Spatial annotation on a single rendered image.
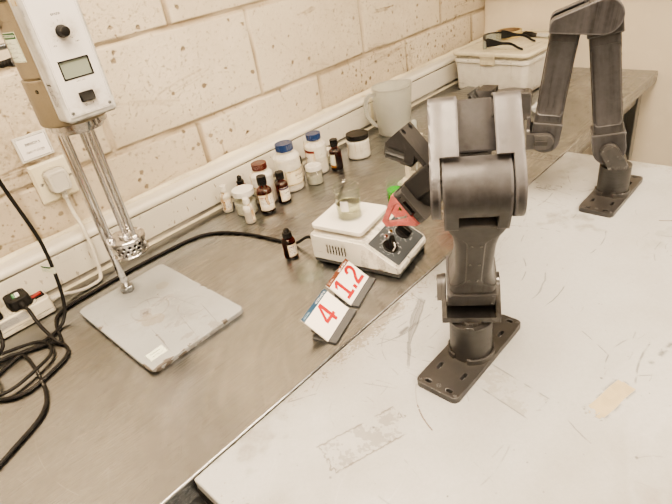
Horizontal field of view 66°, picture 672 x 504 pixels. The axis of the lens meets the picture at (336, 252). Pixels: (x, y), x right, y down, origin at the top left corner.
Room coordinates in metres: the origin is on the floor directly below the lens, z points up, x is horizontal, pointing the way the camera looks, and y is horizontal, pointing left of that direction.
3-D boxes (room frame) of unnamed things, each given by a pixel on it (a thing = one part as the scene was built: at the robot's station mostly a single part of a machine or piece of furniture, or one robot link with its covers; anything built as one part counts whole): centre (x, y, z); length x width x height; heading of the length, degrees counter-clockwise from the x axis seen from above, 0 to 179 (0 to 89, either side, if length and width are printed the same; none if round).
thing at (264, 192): (1.20, 0.15, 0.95); 0.04 x 0.04 x 0.10
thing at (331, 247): (0.92, -0.06, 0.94); 0.22 x 0.13 x 0.08; 53
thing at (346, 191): (0.93, -0.04, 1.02); 0.06 x 0.05 x 0.08; 5
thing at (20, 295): (0.88, 0.64, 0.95); 0.07 x 0.04 x 0.02; 42
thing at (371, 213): (0.94, -0.04, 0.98); 0.12 x 0.12 x 0.01; 53
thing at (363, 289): (0.80, -0.02, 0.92); 0.09 x 0.06 x 0.04; 151
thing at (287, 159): (1.32, 0.09, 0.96); 0.07 x 0.07 x 0.13
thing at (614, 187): (0.99, -0.62, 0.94); 0.20 x 0.07 x 0.08; 132
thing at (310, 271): (0.87, 0.06, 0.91); 0.06 x 0.06 x 0.02
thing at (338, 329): (0.71, 0.03, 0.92); 0.09 x 0.06 x 0.04; 151
